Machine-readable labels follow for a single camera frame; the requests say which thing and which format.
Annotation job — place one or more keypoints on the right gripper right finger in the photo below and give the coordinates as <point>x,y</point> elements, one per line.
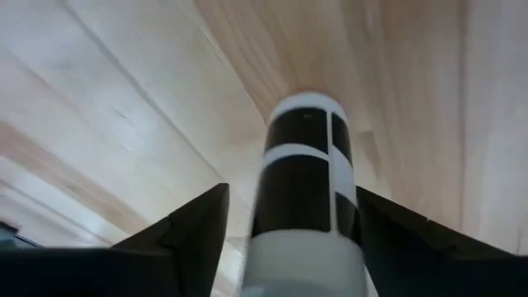
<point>396,247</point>

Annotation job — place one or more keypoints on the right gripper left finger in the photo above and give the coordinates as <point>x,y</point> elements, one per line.
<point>194,239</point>

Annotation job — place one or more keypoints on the white paint bottle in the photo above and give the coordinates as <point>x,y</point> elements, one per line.
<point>297,194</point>

